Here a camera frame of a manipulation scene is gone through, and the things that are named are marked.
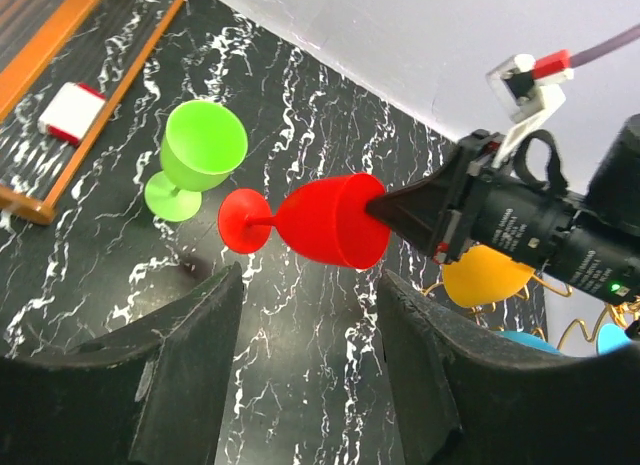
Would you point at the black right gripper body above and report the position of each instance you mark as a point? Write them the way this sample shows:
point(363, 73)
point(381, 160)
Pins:
point(511, 211)

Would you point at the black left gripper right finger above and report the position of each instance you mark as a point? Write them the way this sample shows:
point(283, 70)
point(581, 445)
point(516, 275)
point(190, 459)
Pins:
point(466, 395)

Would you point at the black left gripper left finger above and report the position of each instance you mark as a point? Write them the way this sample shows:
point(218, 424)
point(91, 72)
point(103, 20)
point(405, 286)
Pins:
point(151, 392)

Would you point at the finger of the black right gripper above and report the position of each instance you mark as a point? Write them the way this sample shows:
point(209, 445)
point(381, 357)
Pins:
point(415, 212)

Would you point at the yellow wine glass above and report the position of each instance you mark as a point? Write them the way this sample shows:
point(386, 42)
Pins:
point(482, 276)

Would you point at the red wine glass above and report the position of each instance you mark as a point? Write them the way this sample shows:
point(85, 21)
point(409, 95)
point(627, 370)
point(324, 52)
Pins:
point(325, 221)

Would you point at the green wine glass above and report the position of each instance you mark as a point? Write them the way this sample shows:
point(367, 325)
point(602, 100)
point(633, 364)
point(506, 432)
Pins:
point(203, 143)

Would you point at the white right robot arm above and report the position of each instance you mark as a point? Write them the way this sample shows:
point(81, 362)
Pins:
point(600, 254)

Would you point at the blue wine glass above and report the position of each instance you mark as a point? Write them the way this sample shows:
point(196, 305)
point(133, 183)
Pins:
point(607, 338)

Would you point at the small white red box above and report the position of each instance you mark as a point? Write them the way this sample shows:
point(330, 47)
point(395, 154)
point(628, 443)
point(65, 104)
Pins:
point(70, 114)

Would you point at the wooden stepped shelf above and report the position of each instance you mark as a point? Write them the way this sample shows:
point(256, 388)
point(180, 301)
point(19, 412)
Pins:
point(65, 66)

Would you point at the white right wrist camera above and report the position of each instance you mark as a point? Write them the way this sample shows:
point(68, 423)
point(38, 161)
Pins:
point(529, 89)

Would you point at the gold wire wine glass rack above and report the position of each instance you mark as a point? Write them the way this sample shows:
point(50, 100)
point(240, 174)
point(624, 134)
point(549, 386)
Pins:
point(549, 310)

